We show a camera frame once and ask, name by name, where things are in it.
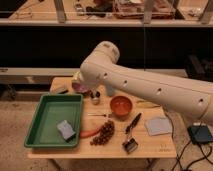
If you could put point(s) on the blue grey sponge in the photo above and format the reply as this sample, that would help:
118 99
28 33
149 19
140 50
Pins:
66 129

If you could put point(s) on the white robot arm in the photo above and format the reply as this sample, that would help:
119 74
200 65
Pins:
190 97

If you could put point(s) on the orange bowl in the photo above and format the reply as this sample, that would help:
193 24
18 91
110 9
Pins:
121 106

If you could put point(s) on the purple bowl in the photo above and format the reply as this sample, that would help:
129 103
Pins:
78 88

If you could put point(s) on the small metal cup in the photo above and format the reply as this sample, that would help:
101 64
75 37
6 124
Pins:
95 97

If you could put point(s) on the metal fork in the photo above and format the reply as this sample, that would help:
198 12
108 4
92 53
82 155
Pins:
104 115

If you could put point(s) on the yellow banana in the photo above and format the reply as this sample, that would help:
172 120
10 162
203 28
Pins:
146 104

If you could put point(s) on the wooden table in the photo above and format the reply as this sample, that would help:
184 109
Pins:
153 147

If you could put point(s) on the bunch of brown grapes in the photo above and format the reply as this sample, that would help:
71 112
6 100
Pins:
106 133

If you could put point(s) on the grey block on table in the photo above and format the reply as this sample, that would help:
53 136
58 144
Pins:
60 90

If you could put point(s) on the orange carrot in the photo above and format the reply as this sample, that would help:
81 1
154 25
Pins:
90 133

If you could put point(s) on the grey cloth square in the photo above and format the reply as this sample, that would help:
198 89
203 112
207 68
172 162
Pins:
158 126

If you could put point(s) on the cluttered tray on shelf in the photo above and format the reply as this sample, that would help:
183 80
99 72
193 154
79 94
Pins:
134 9

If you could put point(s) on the green plastic tray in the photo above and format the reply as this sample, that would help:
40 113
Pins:
52 110

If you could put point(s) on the black box on floor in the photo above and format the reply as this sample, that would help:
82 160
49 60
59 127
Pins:
200 134

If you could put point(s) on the eyeglasses on shelf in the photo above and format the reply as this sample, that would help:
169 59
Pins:
23 15

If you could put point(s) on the black handled brush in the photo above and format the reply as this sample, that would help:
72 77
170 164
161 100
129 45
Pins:
130 144

